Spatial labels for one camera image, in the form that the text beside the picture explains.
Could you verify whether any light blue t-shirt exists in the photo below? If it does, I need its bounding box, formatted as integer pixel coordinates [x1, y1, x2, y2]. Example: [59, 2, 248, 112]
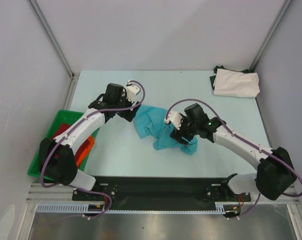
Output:
[133, 105, 198, 156]

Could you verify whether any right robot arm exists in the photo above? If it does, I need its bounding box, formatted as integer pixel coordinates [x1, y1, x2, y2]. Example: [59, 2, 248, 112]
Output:
[164, 103, 297, 201]

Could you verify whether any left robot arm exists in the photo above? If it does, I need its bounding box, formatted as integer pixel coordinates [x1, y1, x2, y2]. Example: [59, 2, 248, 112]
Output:
[38, 80, 145, 200]

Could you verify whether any dark green folded t-shirt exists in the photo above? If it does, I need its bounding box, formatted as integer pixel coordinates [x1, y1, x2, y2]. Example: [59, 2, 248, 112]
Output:
[209, 65, 251, 90]

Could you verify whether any orange t-shirt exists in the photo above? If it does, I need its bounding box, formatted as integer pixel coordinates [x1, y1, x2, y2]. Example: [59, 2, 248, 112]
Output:
[75, 135, 95, 168]

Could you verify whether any dark red t-shirt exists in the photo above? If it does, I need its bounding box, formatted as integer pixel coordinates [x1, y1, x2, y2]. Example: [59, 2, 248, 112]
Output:
[52, 122, 91, 161]

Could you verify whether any white folded t-shirt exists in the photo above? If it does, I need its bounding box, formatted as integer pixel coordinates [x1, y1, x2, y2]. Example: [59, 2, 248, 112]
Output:
[213, 69, 260, 98]

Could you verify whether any green plastic bin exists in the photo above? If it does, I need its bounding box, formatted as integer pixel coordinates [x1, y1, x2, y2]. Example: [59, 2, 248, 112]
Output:
[28, 110, 99, 178]

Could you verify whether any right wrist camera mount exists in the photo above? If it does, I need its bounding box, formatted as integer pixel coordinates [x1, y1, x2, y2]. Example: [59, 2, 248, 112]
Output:
[164, 110, 184, 130]

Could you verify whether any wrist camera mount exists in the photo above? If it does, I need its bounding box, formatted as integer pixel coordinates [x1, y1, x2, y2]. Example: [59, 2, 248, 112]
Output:
[125, 80, 140, 103]
[164, 110, 184, 130]

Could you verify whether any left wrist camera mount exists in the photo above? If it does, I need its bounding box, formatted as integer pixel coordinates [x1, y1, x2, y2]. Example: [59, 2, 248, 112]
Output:
[125, 80, 140, 103]

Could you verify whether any left aluminium frame post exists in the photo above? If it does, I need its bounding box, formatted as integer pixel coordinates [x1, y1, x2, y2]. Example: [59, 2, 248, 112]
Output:
[27, 0, 75, 79]

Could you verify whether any aluminium frame post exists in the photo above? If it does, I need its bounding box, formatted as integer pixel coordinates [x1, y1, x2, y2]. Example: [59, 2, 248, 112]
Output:
[249, 0, 295, 72]
[27, 0, 75, 79]

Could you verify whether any white cable duct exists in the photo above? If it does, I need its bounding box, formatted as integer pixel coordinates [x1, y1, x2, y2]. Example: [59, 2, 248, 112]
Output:
[37, 203, 239, 215]

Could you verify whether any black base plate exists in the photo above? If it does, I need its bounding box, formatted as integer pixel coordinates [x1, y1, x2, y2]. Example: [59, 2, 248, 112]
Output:
[72, 176, 251, 212]

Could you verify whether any aluminium frame rail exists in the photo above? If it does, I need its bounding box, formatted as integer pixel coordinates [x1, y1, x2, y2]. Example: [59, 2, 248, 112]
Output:
[25, 183, 300, 205]

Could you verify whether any right aluminium frame post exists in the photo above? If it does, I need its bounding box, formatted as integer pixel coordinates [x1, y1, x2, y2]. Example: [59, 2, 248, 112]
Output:
[249, 0, 295, 72]

